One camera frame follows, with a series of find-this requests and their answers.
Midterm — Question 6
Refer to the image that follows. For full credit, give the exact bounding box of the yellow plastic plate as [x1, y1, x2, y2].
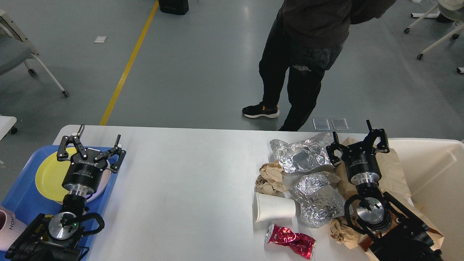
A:
[35, 152, 71, 204]

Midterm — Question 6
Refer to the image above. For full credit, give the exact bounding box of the grey office chair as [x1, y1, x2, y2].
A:
[0, 10, 69, 97]

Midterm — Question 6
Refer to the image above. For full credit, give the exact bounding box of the crumpled aluminium foil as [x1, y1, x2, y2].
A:
[270, 132, 334, 173]
[289, 171, 346, 228]

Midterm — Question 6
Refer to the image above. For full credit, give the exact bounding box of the upper crumpled aluminium foil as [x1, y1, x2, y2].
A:
[270, 132, 334, 173]

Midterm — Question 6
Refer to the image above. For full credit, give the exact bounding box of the left floor socket plate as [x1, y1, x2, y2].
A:
[312, 118, 331, 131]

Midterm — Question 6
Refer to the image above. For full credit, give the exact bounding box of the white paper cup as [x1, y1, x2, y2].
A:
[253, 192, 296, 222]

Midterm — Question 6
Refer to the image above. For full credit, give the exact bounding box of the floor socket plate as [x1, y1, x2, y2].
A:
[312, 118, 331, 131]
[330, 118, 350, 131]

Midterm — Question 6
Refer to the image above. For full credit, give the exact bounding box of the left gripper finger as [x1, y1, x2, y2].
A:
[57, 125, 89, 162]
[94, 135, 126, 173]

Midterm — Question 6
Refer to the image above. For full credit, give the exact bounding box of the beige plastic bin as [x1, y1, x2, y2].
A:
[376, 138, 464, 261]

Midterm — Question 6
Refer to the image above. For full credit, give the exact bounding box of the black box on floor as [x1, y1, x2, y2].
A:
[158, 0, 189, 15]

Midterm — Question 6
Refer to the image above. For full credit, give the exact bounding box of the pink plate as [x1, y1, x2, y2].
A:
[87, 170, 111, 202]

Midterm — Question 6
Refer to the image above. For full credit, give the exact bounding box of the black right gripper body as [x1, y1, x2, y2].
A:
[342, 151, 382, 186]

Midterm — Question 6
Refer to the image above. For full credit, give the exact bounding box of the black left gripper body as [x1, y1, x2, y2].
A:
[62, 159, 109, 195]

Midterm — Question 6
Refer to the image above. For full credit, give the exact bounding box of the pink mug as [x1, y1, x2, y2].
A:
[0, 206, 28, 251]

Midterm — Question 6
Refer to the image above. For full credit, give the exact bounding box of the brown paper bag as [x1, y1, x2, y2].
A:
[335, 146, 445, 261]

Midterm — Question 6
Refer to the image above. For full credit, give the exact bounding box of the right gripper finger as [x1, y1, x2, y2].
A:
[353, 120, 390, 155]
[326, 132, 349, 167]

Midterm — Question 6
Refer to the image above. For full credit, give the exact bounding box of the person in dark clothes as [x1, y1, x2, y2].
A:
[242, 0, 395, 132]

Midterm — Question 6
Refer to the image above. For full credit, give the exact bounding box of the right floor socket plate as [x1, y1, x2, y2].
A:
[330, 118, 350, 131]

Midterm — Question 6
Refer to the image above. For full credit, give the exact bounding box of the small crumpled brown paper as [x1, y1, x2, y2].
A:
[330, 217, 360, 249]

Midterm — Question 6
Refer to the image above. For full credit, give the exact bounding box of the crushed red can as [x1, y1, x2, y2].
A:
[265, 223, 315, 260]

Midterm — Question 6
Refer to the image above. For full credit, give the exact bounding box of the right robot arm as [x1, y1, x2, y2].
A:
[326, 120, 442, 261]

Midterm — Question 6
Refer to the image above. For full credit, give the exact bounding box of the white chair base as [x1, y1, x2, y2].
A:
[403, 0, 463, 61]

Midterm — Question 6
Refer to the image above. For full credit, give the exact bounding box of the lower crumpled aluminium foil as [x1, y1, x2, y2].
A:
[289, 171, 346, 228]

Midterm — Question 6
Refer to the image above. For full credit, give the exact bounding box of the blue plastic tray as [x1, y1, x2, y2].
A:
[0, 145, 123, 261]

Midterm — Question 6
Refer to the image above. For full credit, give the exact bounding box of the crumpled brown paper ball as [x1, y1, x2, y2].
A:
[255, 161, 288, 196]

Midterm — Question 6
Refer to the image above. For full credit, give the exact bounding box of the white side table corner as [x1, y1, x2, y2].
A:
[0, 115, 17, 140]

